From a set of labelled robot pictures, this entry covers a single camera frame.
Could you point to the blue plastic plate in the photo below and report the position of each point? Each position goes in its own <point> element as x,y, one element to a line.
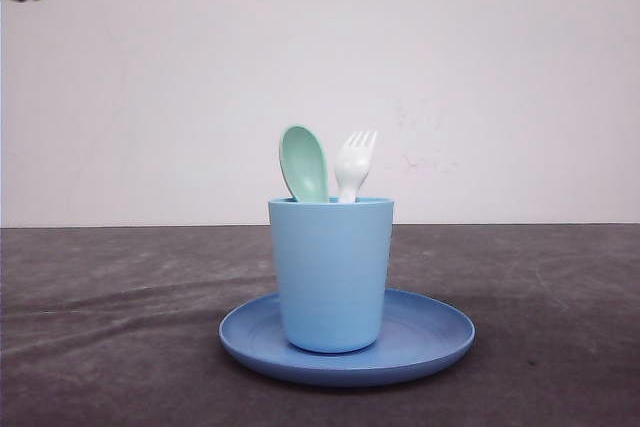
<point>418,336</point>

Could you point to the light blue plastic cup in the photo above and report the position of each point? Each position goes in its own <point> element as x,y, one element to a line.
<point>331,261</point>

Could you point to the mint green plastic spoon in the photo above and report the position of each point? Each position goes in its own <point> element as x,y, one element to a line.
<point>303,165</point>

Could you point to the white plastic fork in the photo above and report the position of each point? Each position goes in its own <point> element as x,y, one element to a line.
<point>353,164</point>

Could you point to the grey table mat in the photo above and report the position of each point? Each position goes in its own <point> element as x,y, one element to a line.
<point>119,327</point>

